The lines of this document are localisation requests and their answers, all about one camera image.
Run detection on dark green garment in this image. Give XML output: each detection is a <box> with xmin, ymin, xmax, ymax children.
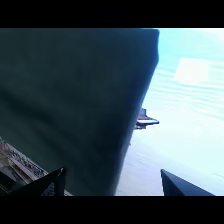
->
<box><xmin>0</xmin><ymin>27</ymin><xmax>161</xmax><ymax>197</ymax></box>

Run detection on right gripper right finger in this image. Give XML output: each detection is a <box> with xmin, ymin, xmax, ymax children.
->
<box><xmin>160</xmin><ymin>168</ymin><xmax>215</xmax><ymax>197</ymax></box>

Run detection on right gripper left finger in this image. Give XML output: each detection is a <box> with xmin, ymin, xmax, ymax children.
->
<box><xmin>9</xmin><ymin>167</ymin><xmax>67</xmax><ymax>197</ymax></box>

